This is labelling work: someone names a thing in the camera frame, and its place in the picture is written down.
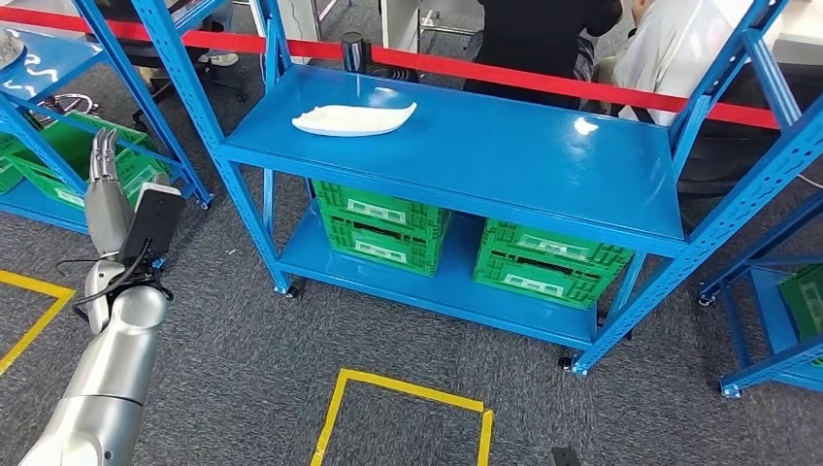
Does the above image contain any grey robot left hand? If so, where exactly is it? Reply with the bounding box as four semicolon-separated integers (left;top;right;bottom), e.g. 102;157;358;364
84;127;135;258

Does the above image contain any white moulded plastic part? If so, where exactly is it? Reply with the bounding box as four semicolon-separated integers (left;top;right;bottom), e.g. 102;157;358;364
290;101;418;138

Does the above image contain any blue metal shelf rack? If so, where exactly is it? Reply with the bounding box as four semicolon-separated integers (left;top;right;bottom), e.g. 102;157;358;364
697;189;823;400
128;0;823;378
0;0;214;236

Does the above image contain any grey moulded part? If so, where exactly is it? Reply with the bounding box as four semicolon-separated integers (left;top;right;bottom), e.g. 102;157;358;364
0;28;27;72

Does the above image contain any yellow floor tape square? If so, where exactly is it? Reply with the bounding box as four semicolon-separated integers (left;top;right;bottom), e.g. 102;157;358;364
310;368;495;466
0;270;77;378

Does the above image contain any black office chair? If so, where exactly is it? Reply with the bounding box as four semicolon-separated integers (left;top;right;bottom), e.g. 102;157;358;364
96;0;248;130
668;60;823;197

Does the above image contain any red barrier belt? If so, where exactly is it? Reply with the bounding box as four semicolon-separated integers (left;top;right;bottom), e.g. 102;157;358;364
285;35;782;131
0;5;268;56

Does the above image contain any white panel board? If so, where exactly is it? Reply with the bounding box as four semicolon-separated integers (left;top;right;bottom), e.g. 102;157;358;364
253;0;323;66

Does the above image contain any white desk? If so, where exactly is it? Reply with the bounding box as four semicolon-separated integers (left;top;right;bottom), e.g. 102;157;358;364
768;0;823;66
379;0;484;54

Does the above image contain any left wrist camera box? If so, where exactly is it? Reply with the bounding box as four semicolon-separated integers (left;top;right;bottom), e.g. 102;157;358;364
120;183;187;265

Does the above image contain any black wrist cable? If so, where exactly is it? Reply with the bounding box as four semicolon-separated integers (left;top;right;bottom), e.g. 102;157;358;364
56;239;175;323

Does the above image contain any chrome round wire frame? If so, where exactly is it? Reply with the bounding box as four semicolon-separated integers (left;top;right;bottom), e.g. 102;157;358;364
35;91;101;122

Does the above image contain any black-topped stanchion post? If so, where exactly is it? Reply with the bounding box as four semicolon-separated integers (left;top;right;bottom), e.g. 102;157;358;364
339;32;369;73

